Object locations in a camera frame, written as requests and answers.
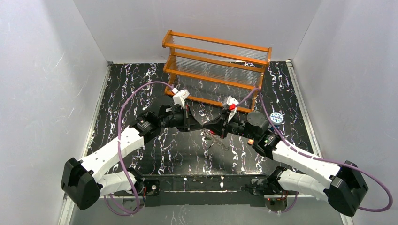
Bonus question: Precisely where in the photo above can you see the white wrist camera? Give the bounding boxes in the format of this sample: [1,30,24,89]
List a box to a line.
[171,88,190,109]
[222,96,239,122]

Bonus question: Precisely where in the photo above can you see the metal oval keyring holder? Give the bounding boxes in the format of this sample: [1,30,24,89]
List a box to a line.
[202,129,230,151]

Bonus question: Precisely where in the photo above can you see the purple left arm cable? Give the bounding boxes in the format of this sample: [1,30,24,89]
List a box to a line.
[103,81,175,217]

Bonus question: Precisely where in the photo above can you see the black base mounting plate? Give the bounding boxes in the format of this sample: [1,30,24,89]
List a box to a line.
[122,174,288,212]

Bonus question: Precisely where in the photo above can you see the orange wooden rack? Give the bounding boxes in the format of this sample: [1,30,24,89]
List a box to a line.
[162,30,272,113]

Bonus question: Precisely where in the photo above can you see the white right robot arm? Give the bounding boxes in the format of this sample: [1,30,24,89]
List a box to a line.
[203,110,368,217]

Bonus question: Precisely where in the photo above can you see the blue lidded jar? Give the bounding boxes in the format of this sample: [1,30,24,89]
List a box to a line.
[269,112,284,126]

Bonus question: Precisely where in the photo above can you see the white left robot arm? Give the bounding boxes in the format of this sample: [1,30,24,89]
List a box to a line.
[61,104,203,210]

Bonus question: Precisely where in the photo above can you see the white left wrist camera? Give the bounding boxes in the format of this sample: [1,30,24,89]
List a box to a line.
[171,88,190,109]

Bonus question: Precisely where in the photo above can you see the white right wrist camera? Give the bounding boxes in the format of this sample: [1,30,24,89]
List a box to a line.
[222,96,239,122]

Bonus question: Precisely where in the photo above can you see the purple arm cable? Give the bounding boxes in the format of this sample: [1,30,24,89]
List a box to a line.
[235,88,394,214]
[103,81,175,217]

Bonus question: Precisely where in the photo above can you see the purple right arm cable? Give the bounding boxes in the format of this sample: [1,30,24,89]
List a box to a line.
[235,88,394,214]

